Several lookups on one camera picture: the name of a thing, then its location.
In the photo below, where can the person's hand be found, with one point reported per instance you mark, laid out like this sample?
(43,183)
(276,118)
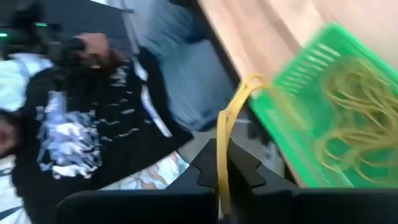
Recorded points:
(94,49)

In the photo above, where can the person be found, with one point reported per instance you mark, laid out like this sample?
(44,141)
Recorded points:
(93,124)

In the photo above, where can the green plastic basket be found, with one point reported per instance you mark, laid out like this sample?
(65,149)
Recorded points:
(298,124)

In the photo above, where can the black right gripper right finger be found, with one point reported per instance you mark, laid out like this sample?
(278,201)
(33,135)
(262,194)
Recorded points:
(267,202)

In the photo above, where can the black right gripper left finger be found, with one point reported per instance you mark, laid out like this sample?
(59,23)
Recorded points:
(192,199)

